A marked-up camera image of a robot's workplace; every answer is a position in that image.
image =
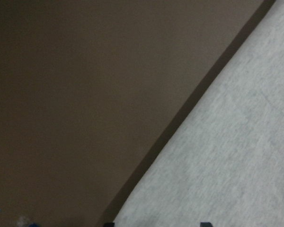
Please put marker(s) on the grey cartoon print t-shirt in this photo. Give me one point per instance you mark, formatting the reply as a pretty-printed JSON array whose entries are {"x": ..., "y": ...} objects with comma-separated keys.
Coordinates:
[{"x": 225, "y": 163}]

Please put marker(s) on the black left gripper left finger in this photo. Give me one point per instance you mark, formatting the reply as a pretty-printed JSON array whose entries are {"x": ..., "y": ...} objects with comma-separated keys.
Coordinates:
[{"x": 110, "y": 224}]

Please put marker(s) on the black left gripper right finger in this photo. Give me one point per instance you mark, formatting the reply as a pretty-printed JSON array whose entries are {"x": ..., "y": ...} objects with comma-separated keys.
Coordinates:
[{"x": 206, "y": 224}]

